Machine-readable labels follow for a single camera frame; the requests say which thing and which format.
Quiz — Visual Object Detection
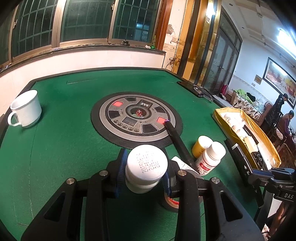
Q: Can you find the black tape roll red core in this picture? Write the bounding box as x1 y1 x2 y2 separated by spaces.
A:
157 185 179 213

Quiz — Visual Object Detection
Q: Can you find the small white bottle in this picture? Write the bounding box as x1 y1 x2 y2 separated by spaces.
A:
125 145 168 194

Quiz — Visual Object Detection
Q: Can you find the white pill bottle red label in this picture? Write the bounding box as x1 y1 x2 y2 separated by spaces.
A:
195 142 226 176

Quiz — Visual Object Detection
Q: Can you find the yellow jar white lid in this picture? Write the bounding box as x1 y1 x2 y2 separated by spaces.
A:
192 136 213 159

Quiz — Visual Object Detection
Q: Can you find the black marker purple cap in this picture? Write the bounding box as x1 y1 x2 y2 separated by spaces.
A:
164 120 197 171

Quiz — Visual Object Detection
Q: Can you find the seated person in background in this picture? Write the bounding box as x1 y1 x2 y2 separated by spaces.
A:
277 110 294 140

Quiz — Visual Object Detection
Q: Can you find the round mahjong table control panel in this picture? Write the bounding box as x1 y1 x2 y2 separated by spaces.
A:
91 92 183 149

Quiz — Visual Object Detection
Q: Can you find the yellow lined storage box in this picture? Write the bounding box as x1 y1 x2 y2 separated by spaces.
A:
213 107 281 170

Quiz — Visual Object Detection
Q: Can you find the black phone on table edge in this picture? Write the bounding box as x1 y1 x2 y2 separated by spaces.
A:
177 81 204 98

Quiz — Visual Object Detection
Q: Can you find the white ceramic mug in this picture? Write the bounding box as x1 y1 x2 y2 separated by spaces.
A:
7 90 42 128

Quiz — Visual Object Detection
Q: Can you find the framed wall painting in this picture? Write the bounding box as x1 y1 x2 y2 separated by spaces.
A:
263 57 296 108

